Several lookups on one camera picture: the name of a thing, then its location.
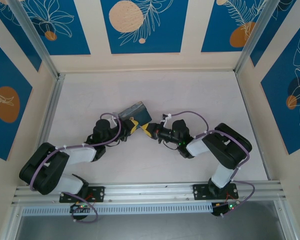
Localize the starry night print box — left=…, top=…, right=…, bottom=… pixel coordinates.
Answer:
left=117, top=100, right=153, bottom=130

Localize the grey steel sheet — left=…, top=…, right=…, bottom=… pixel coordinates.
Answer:
left=14, top=201, right=291, bottom=240

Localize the aluminium table side rail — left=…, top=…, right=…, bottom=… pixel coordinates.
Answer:
left=26, top=73, right=66, bottom=187
left=234, top=71, right=272, bottom=182

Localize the aluminium mounting rail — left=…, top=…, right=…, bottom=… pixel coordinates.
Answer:
left=11, top=180, right=287, bottom=205

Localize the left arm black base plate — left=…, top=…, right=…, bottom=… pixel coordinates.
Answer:
left=59, top=185, right=106, bottom=203

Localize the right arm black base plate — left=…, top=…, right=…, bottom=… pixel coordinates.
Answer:
left=192, top=183, right=240, bottom=201

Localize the slotted grey cable duct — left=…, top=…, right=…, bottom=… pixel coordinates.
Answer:
left=21, top=201, right=214, bottom=216

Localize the blue floral wall panel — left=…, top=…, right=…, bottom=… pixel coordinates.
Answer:
left=0, top=34, right=34, bottom=162
left=16, top=0, right=91, bottom=56
left=0, top=0, right=43, bottom=74
left=249, top=0, right=300, bottom=68
left=260, top=23, right=300, bottom=156
left=100, top=0, right=190, bottom=55
left=200, top=0, right=270, bottom=54

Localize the aluminium frame post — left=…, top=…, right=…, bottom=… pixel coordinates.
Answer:
left=234, top=0, right=284, bottom=75
left=8, top=0, right=61, bottom=79

